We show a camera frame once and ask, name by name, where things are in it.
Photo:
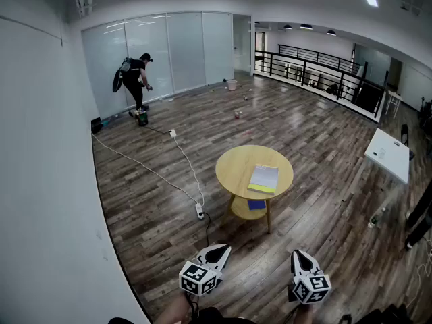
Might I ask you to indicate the white power strip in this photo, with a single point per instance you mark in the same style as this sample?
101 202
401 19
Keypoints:
200 211

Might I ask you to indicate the person's right forearm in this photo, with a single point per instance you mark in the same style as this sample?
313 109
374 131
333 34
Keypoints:
303 316

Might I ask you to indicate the red drink can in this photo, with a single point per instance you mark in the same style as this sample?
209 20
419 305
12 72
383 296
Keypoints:
239 115

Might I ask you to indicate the black chair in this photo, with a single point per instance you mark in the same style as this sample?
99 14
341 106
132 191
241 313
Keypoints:
405 135

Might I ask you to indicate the black box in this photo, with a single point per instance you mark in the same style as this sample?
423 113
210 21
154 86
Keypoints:
96 126

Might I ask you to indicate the black bag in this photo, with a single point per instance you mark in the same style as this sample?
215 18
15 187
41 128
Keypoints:
378 316

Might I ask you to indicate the white stool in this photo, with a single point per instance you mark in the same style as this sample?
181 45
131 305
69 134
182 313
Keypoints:
393 101

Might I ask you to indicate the blue item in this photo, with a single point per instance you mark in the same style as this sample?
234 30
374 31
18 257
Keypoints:
256 204

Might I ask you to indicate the black metal railing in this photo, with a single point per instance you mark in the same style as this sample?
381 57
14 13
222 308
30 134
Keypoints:
317 54
305 69

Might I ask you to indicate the white desk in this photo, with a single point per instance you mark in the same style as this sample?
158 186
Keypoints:
388 159

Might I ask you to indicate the small clear bottle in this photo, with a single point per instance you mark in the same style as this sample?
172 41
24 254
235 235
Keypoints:
383 211

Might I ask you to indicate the black tripod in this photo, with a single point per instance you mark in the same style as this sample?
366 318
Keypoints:
418 214

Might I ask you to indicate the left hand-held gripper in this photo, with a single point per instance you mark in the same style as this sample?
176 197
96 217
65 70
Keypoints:
197 278

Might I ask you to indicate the person's left forearm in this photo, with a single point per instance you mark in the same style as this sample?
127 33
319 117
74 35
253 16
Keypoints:
175 310

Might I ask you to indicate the round wooden table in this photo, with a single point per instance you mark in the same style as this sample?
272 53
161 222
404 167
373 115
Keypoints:
236 167

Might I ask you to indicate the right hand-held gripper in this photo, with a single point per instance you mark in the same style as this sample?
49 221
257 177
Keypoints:
310 289

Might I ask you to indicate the frosted glass partition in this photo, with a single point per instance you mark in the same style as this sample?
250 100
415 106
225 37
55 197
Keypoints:
152 56

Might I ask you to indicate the green bottle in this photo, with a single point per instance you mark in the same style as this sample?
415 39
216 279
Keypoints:
372 222

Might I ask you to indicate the small teal object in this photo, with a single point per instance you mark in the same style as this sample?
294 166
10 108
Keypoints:
105 123

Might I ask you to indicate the yellow and grey booklet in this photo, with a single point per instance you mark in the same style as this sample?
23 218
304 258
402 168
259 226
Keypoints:
265 179

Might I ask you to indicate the green bucket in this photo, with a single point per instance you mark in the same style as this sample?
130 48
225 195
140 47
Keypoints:
142 119

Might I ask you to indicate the pink bucket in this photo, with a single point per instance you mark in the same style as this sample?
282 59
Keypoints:
231 85

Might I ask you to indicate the white socket block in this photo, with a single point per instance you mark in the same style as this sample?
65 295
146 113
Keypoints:
173 133

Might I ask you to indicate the glass door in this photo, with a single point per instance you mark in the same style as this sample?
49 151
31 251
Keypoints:
242 46

